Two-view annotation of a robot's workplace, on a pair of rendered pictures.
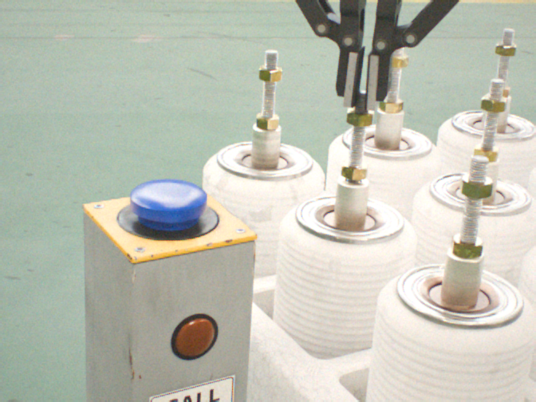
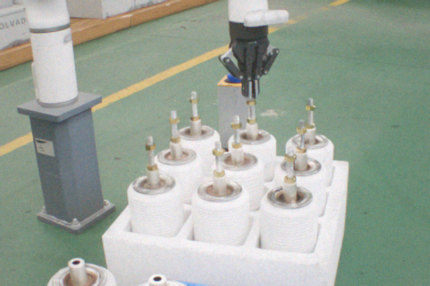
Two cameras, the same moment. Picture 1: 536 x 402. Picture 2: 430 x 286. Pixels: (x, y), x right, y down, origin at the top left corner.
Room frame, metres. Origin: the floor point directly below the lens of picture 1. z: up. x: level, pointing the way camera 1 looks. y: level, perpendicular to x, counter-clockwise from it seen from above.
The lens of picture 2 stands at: (1.40, -0.84, 0.71)
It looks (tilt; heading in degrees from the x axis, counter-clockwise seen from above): 23 degrees down; 139
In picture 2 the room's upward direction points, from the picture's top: 3 degrees counter-clockwise
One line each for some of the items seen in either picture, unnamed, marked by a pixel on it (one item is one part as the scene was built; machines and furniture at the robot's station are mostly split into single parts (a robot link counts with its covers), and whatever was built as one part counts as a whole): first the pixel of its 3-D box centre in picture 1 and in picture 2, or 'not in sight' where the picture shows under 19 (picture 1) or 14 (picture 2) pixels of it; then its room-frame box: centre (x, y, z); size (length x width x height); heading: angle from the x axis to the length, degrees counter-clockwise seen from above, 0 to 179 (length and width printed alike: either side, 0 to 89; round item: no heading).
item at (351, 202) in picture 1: (351, 202); (252, 131); (0.63, -0.06, 0.26); 0.02 x 0.02 x 0.03
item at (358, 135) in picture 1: (356, 145); (251, 111); (0.63, -0.06, 0.31); 0.01 x 0.01 x 0.08; 81
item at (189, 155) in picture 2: not in sight; (177, 156); (0.59, -0.22, 0.25); 0.08 x 0.08 x 0.01
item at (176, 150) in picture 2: not in sight; (176, 150); (0.59, -0.22, 0.26); 0.02 x 0.02 x 0.03
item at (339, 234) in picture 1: (349, 219); (252, 137); (0.63, -0.06, 0.25); 0.08 x 0.08 x 0.01
